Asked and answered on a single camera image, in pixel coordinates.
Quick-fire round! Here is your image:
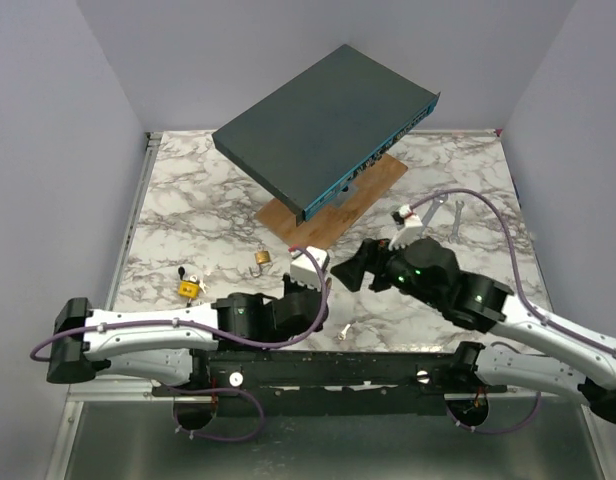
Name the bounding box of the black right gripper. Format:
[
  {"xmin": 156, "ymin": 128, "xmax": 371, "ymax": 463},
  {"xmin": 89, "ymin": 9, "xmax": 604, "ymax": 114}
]
[{"xmin": 330, "ymin": 234, "xmax": 441, "ymax": 308}]

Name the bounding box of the silver key with ring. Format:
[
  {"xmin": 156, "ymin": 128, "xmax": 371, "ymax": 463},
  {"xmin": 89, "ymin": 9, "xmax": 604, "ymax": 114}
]
[{"xmin": 337, "ymin": 323, "xmax": 352, "ymax": 341}]

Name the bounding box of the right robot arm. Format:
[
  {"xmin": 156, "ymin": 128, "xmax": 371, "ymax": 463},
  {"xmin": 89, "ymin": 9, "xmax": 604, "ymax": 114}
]
[{"xmin": 331, "ymin": 238, "xmax": 616, "ymax": 425}]

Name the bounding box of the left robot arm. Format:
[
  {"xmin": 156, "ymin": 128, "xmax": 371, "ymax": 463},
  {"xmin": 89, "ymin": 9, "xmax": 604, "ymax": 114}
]
[{"xmin": 46, "ymin": 279, "xmax": 328, "ymax": 395}]

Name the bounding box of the silver key in yellow padlock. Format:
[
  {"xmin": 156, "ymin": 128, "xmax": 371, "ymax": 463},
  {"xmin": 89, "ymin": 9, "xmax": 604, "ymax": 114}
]
[{"xmin": 197, "ymin": 278, "xmax": 208, "ymax": 293}]

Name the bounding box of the wooden board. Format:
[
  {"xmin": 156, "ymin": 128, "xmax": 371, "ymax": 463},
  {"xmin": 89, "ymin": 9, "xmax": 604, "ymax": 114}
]
[{"xmin": 255, "ymin": 154, "xmax": 408, "ymax": 250}]

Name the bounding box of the small brass padlock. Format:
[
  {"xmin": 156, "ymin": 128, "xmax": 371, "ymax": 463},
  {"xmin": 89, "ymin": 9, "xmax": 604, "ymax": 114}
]
[{"xmin": 249, "ymin": 248, "xmax": 271, "ymax": 278}]

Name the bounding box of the silver wrench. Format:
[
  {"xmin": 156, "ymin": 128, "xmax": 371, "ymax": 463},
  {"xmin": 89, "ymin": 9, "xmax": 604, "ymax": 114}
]
[
  {"xmin": 448, "ymin": 200, "xmax": 465, "ymax": 243},
  {"xmin": 421, "ymin": 194, "xmax": 449, "ymax": 233}
]

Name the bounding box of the yellow padlock with black shackle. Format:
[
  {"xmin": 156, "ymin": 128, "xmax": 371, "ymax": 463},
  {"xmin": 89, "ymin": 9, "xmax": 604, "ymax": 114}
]
[{"xmin": 177, "ymin": 266, "xmax": 201, "ymax": 307}]

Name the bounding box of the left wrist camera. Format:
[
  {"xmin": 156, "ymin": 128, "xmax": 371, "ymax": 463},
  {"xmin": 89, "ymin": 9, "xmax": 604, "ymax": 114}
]
[{"xmin": 289, "ymin": 246, "xmax": 330, "ymax": 291}]

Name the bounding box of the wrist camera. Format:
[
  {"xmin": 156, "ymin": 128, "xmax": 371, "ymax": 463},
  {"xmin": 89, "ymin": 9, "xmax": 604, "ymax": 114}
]
[
  {"xmin": 289, "ymin": 246, "xmax": 330, "ymax": 291},
  {"xmin": 388, "ymin": 204, "xmax": 423, "ymax": 251}
]

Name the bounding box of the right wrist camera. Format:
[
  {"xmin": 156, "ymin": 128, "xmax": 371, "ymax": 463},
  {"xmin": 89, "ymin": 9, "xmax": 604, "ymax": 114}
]
[{"xmin": 388, "ymin": 204, "xmax": 423, "ymax": 251}]

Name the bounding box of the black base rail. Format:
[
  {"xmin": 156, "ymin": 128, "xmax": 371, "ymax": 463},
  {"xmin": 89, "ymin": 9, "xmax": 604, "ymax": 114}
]
[{"xmin": 173, "ymin": 342, "xmax": 488, "ymax": 428}]

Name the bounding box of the dark network switch box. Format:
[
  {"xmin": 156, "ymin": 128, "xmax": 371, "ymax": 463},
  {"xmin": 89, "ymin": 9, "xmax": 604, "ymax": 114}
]
[{"xmin": 212, "ymin": 45, "xmax": 439, "ymax": 223}]

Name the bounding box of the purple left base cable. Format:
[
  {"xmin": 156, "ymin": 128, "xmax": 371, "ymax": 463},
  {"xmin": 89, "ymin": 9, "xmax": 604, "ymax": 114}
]
[{"xmin": 157, "ymin": 382, "xmax": 267, "ymax": 442}]

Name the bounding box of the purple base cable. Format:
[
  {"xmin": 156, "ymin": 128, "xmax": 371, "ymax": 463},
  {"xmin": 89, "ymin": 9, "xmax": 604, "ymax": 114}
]
[
  {"xmin": 445, "ymin": 384, "xmax": 542, "ymax": 435},
  {"xmin": 157, "ymin": 382, "xmax": 267, "ymax": 442}
]

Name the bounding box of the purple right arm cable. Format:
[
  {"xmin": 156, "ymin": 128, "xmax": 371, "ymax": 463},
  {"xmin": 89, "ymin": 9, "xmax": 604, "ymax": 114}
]
[{"xmin": 407, "ymin": 188, "xmax": 616, "ymax": 359}]

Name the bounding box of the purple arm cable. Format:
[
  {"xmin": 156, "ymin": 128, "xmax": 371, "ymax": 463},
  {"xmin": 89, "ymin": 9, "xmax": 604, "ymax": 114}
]
[
  {"xmin": 28, "ymin": 245, "xmax": 332, "ymax": 362},
  {"xmin": 407, "ymin": 188, "xmax": 616, "ymax": 359}
]

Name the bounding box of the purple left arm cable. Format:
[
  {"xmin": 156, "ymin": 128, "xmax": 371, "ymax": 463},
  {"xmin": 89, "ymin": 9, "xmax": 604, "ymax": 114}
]
[{"xmin": 28, "ymin": 245, "xmax": 332, "ymax": 362}]

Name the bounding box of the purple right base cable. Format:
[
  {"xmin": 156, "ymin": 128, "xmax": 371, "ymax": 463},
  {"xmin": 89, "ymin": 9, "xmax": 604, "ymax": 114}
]
[{"xmin": 445, "ymin": 384, "xmax": 542, "ymax": 435}]

